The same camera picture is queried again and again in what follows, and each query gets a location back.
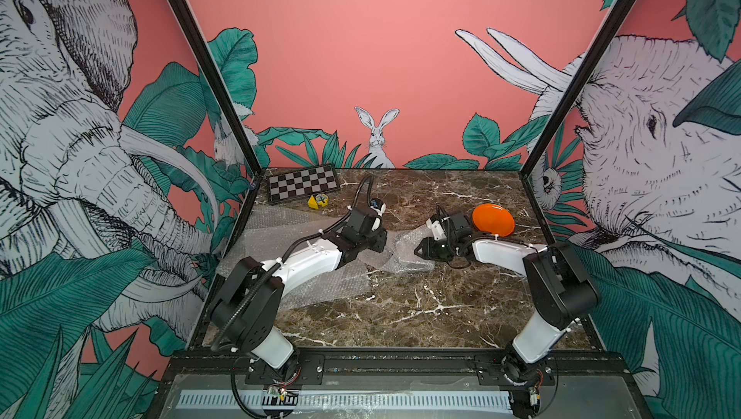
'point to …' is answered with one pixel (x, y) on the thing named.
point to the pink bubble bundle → (300, 295)
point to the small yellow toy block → (320, 199)
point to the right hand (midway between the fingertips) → (416, 247)
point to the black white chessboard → (301, 183)
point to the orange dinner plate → (494, 219)
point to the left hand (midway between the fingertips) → (385, 227)
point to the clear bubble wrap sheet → (266, 232)
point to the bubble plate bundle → (397, 255)
